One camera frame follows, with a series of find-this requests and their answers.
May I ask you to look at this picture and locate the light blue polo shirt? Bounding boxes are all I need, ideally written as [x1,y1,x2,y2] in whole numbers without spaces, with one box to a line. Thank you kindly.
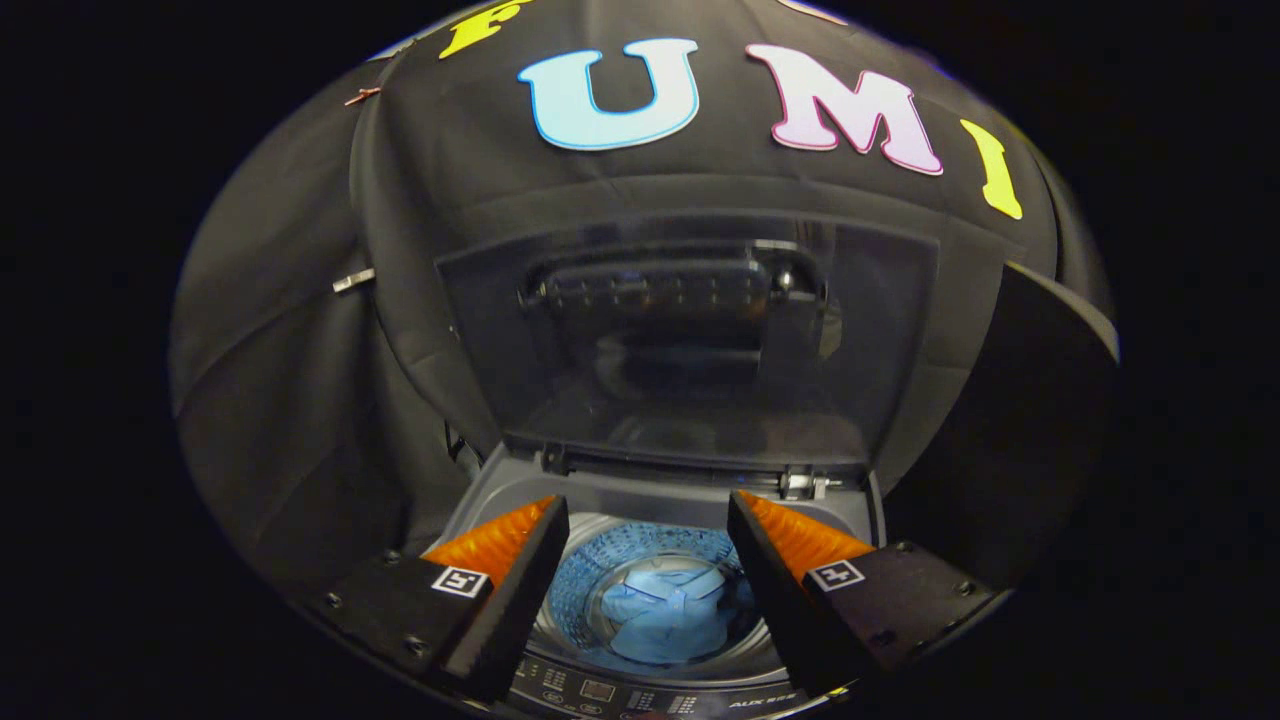
[598,565,756,666]

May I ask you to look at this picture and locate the transparent washing machine lid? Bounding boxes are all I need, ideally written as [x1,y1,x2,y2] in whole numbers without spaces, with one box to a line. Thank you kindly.
[437,212,941,476]

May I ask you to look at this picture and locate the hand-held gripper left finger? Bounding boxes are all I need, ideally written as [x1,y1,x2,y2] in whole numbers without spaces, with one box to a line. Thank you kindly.
[300,495,571,704]

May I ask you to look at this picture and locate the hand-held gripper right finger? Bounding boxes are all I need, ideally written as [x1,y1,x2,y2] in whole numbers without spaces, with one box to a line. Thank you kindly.
[727,490,1001,696]

